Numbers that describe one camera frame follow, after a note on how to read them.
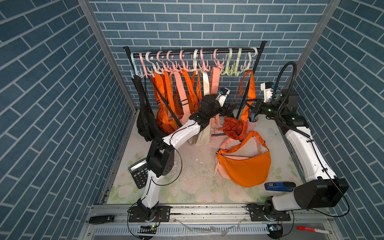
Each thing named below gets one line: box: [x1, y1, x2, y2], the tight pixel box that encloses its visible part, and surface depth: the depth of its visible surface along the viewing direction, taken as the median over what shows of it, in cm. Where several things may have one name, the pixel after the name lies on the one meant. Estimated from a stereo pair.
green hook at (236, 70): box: [233, 47, 242, 77], surface depth 74 cm
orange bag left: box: [151, 77, 179, 135], surface depth 87 cm
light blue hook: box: [129, 52, 143, 79], surface depth 69 cm
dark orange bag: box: [219, 70, 256, 141], surface depth 82 cm
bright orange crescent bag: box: [217, 131, 272, 188], surface depth 86 cm
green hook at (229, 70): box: [220, 48, 234, 76], surface depth 76 cm
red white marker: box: [297, 226, 332, 234], surface depth 71 cm
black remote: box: [88, 215, 115, 225], surface depth 72 cm
